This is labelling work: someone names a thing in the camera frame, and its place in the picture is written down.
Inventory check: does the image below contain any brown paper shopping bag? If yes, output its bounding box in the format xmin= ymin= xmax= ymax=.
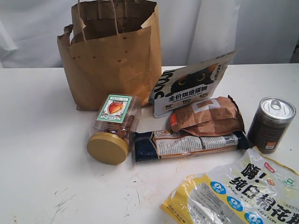
xmin=57 ymin=0 xmax=162 ymax=110

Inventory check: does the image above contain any yellow white marshmallow bag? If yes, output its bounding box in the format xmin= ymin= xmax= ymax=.
xmin=161 ymin=148 xmax=299 ymax=224

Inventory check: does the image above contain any clear almond jar gold lid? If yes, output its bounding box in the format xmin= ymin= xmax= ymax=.
xmin=87 ymin=94 xmax=142 ymax=165

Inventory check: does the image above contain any cat food pouch black cat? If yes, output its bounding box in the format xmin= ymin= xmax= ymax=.
xmin=149 ymin=51 xmax=237 ymax=118

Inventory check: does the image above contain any dark blue cookie package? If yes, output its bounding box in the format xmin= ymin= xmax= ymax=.
xmin=134 ymin=130 xmax=249 ymax=162

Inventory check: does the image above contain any crumpled brown paper pouch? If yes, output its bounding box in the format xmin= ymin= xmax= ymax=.
xmin=170 ymin=95 xmax=245 ymax=137

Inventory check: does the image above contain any dark can pull-tab lid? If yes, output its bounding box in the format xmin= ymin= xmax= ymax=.
xmin=248 ymin=97 xmax=296 ymax=154

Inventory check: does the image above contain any black metal frame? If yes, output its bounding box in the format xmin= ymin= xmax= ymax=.
xmin=289 ymin=40 xmax=299 ymax=63

